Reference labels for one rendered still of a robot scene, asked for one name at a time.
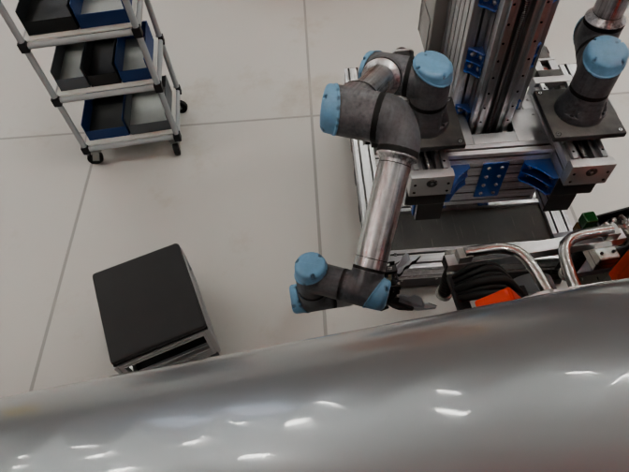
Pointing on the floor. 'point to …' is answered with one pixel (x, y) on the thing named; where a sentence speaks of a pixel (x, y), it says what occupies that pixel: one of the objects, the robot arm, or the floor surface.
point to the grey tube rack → (104, 69)
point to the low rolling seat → (153, 312)
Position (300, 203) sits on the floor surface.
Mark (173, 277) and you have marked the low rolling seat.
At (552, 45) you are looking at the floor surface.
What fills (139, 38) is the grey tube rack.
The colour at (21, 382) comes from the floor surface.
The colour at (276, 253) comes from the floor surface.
